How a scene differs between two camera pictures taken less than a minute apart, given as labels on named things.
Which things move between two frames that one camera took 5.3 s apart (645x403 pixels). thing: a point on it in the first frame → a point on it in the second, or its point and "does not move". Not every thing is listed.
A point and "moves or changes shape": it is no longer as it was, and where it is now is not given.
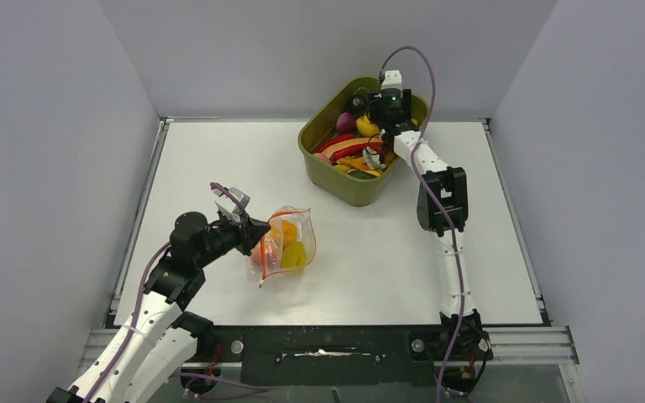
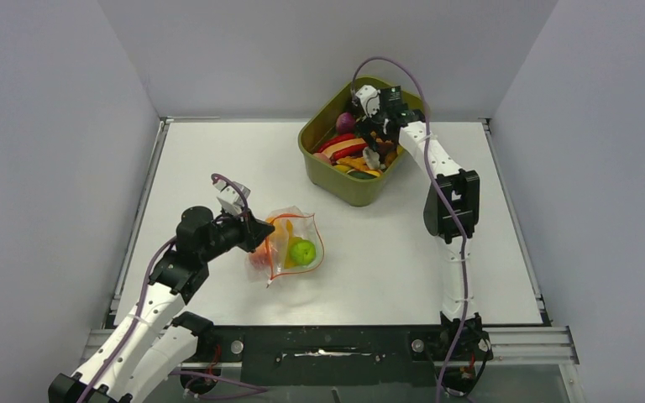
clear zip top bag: x=286 y=248 moves or changes shape
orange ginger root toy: x=353 y=162 does not move
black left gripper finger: x=254 y=231 does not move
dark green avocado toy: x=361 y=175 does not move
